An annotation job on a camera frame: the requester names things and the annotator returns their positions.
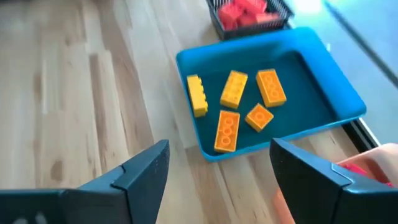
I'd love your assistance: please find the black aluminium table frame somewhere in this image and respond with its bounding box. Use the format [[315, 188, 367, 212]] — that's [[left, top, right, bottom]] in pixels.
[[341, 118, 381, 154]]

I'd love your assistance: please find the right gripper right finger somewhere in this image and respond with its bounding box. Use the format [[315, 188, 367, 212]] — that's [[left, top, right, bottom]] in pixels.
[[269, 138, 398, 224]]

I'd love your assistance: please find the blue plastic bin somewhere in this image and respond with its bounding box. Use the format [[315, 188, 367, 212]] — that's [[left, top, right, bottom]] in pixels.
[[175, 27, 368, 163]]

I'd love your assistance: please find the orange-red toy brick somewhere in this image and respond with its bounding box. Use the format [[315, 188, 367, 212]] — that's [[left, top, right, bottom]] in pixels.
[[217, 2, 245, 30]]

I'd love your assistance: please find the black mesh basket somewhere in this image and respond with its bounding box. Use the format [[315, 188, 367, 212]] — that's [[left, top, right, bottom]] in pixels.
[[205, 0, 295, 41]]

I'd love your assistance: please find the yellow-orange toy brick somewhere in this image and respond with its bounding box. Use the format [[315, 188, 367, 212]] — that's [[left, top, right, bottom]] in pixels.
[[213, 110, 241, 154], [220, 70, 249, 110], [256, 68, 287, 108]]

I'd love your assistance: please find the lemon yellow toy brick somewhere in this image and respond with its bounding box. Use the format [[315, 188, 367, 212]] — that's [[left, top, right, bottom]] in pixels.
[[186, 73, 209, 118]]

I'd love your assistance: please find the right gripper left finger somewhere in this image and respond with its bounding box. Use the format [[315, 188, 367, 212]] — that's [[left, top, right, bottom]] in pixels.
[[0, 139, 171, 224]]

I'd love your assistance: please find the red toy brick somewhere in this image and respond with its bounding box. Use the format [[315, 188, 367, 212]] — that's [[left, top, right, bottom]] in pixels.
[[239, 14, 257, 28], [256, 12, 280, 25], [340, 163, 394, 188]]

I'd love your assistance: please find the small yellow toy brick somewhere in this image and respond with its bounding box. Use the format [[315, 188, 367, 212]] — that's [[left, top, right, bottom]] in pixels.
[[244, 102, 275, 133]]

